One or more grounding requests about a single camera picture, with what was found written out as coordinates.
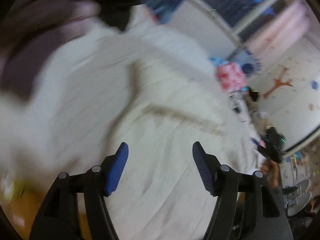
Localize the brown tree wall sticker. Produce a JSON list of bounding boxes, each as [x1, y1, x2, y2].
[[263, 67, 293, 99]]

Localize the white striped duvet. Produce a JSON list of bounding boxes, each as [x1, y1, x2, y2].
[[126, 5, 217, 85]]

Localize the person's right hand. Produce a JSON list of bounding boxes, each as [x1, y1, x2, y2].
[[260, 159, 280, 189]]

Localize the cream quilted jacket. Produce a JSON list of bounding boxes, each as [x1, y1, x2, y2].
[[1, 35, 258, 239]]

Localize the purple lilac garment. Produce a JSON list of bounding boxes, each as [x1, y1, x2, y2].
[[1, 0, 100, 100]]

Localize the light blue plastic bag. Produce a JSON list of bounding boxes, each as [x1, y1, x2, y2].
[[209, 56, 229, 67]]

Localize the cherry print bed sheet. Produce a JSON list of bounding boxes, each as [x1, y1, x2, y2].
[[217, 89, 266, 163]]

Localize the pink plastic bag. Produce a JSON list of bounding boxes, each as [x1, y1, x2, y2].
[[215, 62, 247, 93]]

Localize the brown garment at bedside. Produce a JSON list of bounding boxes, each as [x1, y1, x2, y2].
[[244, 88, 273, 135]]

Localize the blue patterned curtain right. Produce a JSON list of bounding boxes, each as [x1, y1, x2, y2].
[[229, 0, 311, 77]]

